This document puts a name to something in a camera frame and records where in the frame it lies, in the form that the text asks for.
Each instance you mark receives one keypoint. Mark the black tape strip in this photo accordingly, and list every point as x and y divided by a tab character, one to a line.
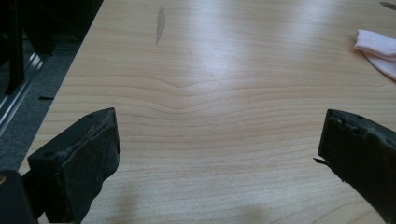
46	98

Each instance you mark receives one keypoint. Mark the metal floor rail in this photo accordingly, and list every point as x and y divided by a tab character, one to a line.
18	93

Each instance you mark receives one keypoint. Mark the pink sock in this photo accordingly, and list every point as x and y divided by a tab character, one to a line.
378	49

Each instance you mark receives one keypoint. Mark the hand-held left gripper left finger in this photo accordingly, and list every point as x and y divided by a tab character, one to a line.
77	168

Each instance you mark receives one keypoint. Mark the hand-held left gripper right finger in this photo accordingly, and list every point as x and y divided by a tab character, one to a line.
361	155

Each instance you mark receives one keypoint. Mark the black metal stand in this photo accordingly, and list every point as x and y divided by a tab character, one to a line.
15	46

